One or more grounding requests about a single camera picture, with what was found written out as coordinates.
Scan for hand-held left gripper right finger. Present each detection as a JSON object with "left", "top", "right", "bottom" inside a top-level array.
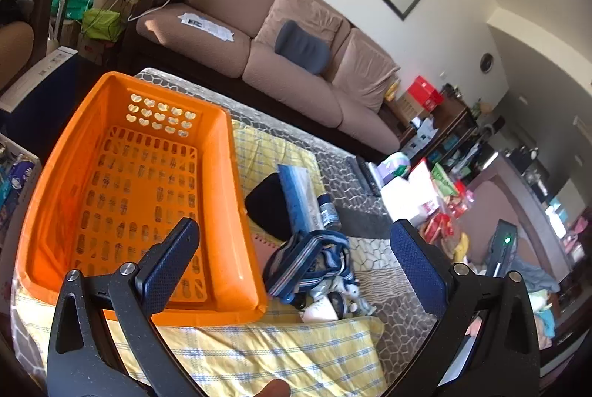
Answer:
[{"left": 384, "top": 219, "right": 542, "bottom": 397}]

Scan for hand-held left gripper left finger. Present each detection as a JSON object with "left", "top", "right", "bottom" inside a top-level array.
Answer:
[{"left": 46, "top": 218, "right": 218, "bottom": 397}]

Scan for orange plastic basket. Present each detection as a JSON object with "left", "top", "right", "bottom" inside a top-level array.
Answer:
[{"left": 14, "top": 72, "right": 269, "bottom": 326}]

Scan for pink spiral notebook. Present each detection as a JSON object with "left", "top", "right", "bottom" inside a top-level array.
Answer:
[{"left": 253, "top": 233, "right": 283, "bottom": 268}]

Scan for blue striped strap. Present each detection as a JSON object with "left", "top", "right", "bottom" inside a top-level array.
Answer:
[{"left": 263, "top": 231, "right": 354, "bottom": 298}]

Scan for person's left hand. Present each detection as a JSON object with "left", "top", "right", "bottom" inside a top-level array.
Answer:
[{"left": 256, "top": 379, "right": 292, "bottom": 397}]

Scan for pile of clothes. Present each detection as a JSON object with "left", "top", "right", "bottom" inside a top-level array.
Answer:
[{"left": 509, "top": 253, "right": 562, "bottom": 342}]

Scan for white tissue box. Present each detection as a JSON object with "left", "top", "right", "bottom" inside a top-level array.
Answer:
[{"left": 380, "top": 177, "right": 440, "bottom": 226}]

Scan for pile of snack packets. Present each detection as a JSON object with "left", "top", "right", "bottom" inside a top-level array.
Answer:
[{"left": 416, "top": 161, "right": 477, "bottom": 250}]

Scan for black remote control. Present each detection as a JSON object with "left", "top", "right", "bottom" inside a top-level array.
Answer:
[
  {"left": 365, "top": 163, "right": 383, "bottom": 196},
  {"left": 354, "top": 155, "right": 371, "bottom": 189}
]

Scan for blue spray can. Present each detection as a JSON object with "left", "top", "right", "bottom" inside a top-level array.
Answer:
[{"left": 317, "top": 195, "right": 342, "bottom": 229}]

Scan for purple green tissue pack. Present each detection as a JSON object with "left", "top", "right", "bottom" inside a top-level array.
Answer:
[{"left": 377, "top": 152, "right": 412, "bottom": 180}]

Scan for black cloth pouch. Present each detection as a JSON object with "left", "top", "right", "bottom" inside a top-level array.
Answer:
[{"left": 244, "top": 174, "right": 297, "bottom": 243}]

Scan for dark wooden side cabinet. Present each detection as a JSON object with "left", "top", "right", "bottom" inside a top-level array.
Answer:
[{"left": 411, "top": 87, "right": 482, "bottom": 169}]

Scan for yellow plaid cloth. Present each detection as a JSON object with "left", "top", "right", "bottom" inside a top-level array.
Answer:
[{"left": 11, "top": 120, "right": 384, "bottom": 397}]

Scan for blue white packet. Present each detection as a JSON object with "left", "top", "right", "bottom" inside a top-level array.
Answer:
[{"left": 277, "top": 164, "right": 320, "bottom": 236}]

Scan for red box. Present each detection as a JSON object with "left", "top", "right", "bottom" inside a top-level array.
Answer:
[{"left": 407, "top": 75, "right": 445, "bottom": 111}]

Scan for cardboard box of packets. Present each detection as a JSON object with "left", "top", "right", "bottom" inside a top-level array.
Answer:
[{"left": 0, "top": 133, "right": 42, "bottom": 222}]

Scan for tan sofa cushion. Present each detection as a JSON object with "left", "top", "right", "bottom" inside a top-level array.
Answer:
[
  {"left": 254, "top": 0, "right": 345, "bottom": 55},
  {"left": 332, "top": 28, "right": 401, "bottom": 113}
]

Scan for blue box with white top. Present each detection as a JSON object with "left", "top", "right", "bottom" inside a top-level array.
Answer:
[{"left": 0, "top": 46, "right": 79, "bottom": 148}]

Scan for brown sofa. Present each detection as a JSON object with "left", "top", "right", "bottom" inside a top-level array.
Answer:
[{"left": 125, "top": 0, "right": 403, "bottom": 157}]

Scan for white printed papers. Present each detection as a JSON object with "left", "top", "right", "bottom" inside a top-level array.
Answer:
[{"left": 177, "top": 12, "right": 236, "bottom": 43}]

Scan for grey blue pillow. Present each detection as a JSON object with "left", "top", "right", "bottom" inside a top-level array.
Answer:
[{"left": 274, "top": 20, "right": 330, "bottom": 76}]

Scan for light green bag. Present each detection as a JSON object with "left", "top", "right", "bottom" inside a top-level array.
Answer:
[{"left": 82, "top": 9, "right": 122, "bottom": 41}]

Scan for brown upholstered chair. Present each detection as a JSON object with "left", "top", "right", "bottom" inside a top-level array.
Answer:
[{"left": 0, "top": 20, "right": 35, "bottom": 92}]

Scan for green plastic bag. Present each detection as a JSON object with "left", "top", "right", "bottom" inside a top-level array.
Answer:
[{"left": 51, "top": 0, "right": 93, "bottom": 21}]

